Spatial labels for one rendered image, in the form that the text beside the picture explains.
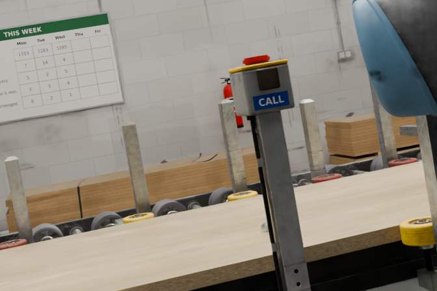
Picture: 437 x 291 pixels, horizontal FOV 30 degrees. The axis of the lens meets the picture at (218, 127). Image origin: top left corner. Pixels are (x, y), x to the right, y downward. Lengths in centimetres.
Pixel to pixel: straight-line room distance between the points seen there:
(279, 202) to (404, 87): 51
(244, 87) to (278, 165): 12
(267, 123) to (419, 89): 49
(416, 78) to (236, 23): 790
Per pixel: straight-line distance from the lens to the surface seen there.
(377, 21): 70
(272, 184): 117
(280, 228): 118
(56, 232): 262
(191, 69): 846
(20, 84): 837
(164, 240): 171
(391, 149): 246
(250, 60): 116
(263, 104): 114
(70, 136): 837
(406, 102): 71
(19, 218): 221
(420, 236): 143
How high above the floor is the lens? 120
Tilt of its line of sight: 3 degrees down
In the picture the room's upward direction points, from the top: 10 degrees counter-clockwise
